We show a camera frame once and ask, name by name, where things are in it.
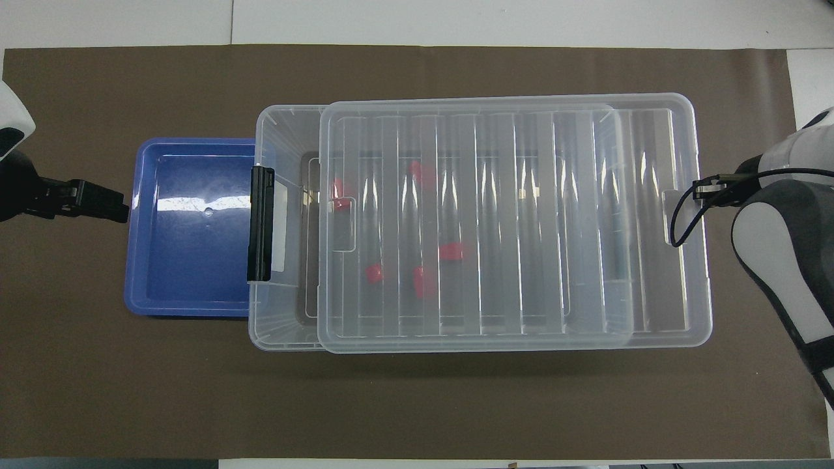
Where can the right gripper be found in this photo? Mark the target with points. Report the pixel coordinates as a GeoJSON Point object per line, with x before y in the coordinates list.
{"type": "Point", "coordinates": [743, 185]}

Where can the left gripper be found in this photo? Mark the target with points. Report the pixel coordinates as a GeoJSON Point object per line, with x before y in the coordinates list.
{"type": "Point", "coordinates": [16, 189]}

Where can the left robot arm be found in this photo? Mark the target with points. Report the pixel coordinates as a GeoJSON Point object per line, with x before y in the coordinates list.
{"type": "Point", "coordinates": [13, 107]}

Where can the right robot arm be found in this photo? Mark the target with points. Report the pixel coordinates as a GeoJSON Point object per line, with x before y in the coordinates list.
{"type": "Point", "coordinates": [782, 260]}

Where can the clear plastic box lid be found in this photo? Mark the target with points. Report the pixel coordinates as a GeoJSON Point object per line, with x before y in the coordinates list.
{"type": "Point", "coordinates": [658, 306]}

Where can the black box latch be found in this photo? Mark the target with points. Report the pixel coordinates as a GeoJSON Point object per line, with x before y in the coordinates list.
{"type": "Point", "coordinates": [261, 221]}

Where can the clear plastic storage box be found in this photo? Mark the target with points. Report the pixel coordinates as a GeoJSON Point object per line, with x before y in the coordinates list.
{"type": "Point", "coordinates": [287, 137]}

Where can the red block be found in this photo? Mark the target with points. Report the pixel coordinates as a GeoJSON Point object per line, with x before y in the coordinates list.
{"type": "Point", "coordinates": [451, 251]}
{"type": "Point", "coordinates": [374, 273]}
{"type": "Point", "coordinates": [422, 173]}
{"type": "Point", "coordinates": [341, 197]}

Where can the blue plastic tray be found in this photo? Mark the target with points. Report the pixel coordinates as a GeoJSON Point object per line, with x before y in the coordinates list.
{"type": "Point", "coordinates": [189, 260]}

